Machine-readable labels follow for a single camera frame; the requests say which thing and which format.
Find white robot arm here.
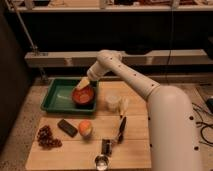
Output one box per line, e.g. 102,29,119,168
87,50,203,171

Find red bowl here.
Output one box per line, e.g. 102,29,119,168
71,85,95,105

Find metal diagonal rod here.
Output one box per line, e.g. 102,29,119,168
6,0,48,82

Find black rectangular block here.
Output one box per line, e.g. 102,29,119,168
57,119,78,137

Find orange peach fruit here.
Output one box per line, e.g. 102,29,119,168
78,120,92,137

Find green plastic tray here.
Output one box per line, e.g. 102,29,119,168
41,77,99,115

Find white plastic cup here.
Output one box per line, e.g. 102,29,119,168
105,94,121,112

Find dark grape bunch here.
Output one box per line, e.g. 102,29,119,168
37,125,62,149

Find black cables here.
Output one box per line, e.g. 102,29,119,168
191,101,213,148

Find white shelf beam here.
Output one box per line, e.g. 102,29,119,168
25,49,213,68

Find metal cup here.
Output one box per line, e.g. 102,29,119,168
95,155,109,171

